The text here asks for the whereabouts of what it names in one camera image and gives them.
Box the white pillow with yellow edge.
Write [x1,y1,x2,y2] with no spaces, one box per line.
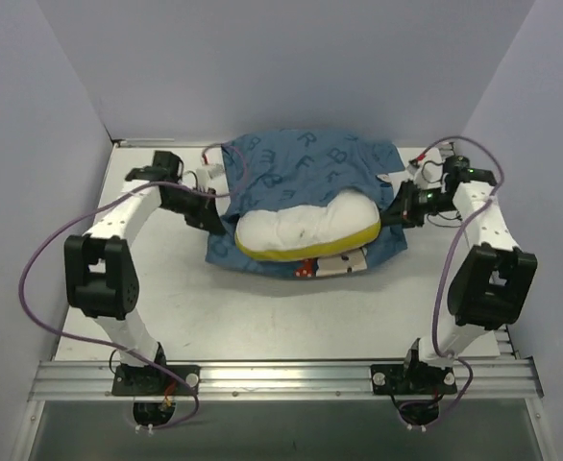
[234,189,381,262]

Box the blue cartoon print pillowcase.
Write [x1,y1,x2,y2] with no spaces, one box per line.
[206,129,407,279]

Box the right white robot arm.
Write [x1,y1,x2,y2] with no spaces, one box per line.
[380,156,538,393]

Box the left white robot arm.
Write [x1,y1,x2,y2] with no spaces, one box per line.
[63,151,225,395]

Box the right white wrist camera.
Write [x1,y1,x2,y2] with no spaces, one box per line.
[406,148,444,188]

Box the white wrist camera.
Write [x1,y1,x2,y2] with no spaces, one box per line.
[406,148,444,188]
[195,164,225,190]

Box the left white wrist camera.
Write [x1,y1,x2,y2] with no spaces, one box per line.
[195,164,225,190]

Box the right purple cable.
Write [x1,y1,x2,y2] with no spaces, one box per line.
[408,135,506,428]

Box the aluminium back rail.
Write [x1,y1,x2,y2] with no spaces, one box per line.
[113,138,176,148]

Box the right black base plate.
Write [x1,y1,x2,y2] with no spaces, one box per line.
[370,362,457,397]

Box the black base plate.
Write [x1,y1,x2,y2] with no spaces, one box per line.
[370,362,457,397]
[110,364,201,397]

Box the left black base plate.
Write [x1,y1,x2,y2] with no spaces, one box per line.
[110,364,201,397]

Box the aluminium front rail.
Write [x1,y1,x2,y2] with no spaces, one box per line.
[30,360,543,401]

